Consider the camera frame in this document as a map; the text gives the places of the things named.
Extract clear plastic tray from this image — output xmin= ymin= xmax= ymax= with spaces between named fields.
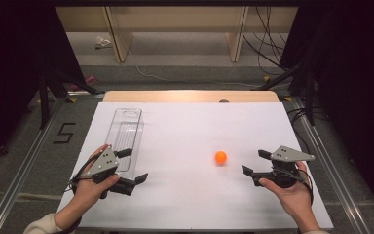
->
xmin=104 ymin=107 xmax=145 ymax=180

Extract person's right hand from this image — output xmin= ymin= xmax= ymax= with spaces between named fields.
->
xmin=258 ymin=161 xmax=315 ymax=222

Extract light wooden table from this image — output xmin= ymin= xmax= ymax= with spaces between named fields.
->
xmin=102 ymin=90 xmax=281 ymax=104

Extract white board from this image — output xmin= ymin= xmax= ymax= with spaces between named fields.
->
xmin=56 ymin=101 xmax=335 ymax=231

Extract pink object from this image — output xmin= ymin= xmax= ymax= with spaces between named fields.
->
xmin=69 ymin=74 xmax=98 ymax=92

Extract black metal stand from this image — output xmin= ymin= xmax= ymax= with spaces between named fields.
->
xmin=38 ymin=69 xmax=105 ymax=130
xmin=256 ymin=64 xmax=317 ymax=127

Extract black curtain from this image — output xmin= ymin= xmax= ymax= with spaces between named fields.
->
xmin=0 ymin=0 xmax=86 ymax=170
xmin=279 ymin=0 xmax=374 ymax=223

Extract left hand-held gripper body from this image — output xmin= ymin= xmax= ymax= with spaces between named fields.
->
xmin=77 ymin=146 xmax=121 ymax=184

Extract light wooden desk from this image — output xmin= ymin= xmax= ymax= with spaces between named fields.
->
xmin=55 ymin=6 xmax=300 ymax=63

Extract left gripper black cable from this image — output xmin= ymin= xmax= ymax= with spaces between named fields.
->
xmin=61 ymin=151 xmax=107 ymax=234

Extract orange ball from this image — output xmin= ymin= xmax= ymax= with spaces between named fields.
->
xmin=214 ymin=150 xmax=228 ymax=166

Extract crumpled white paper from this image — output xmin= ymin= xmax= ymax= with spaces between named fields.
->
xmin=94 ymin=35 xmax=113 ymax=50

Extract person's left hand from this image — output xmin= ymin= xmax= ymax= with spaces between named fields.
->
xmin=62 ymin=144 xmax=121 ymax=218

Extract bundle of black cables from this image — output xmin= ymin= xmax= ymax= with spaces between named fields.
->
xmin=242 ymin=6 xmax=289 ymax=71

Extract metal floor rail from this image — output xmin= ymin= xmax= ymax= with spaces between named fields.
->
xmin=290 ymin=97 xmax=373 ymax=234
xmin=0 ymin=92 xmax=106 ymax=234

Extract black floor cables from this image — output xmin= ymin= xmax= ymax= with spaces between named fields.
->
xmin=285 ymin=106 xmax=314 ymax=164

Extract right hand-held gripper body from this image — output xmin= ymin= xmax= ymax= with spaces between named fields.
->
xmin=270 ymin=145 xmax=316 ymax=189

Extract white floor cable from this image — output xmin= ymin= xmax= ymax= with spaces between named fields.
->
xmin=135 ymin=64 xmax=264 ymax=89

